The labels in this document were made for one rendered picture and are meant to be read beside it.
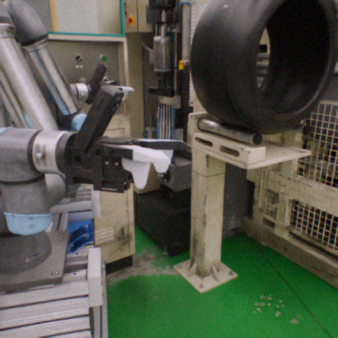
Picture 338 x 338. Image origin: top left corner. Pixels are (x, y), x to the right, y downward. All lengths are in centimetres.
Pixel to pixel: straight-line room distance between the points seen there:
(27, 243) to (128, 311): 102
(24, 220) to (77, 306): 37
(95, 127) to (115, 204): 132
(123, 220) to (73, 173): 134
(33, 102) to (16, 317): 53
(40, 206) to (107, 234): 126
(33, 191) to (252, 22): 86
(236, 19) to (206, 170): 75
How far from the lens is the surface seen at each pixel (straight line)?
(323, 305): 200
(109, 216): 186
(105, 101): 53
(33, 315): 98
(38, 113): 75
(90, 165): 57
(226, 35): 121
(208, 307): 184
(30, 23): 129
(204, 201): 174
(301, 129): 150
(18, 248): 88
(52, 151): 58
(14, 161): 62
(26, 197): 65
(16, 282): 88
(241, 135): 133
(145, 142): 58
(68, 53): 167
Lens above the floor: 121
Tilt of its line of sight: 19 degrees down
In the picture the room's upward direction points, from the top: straight up
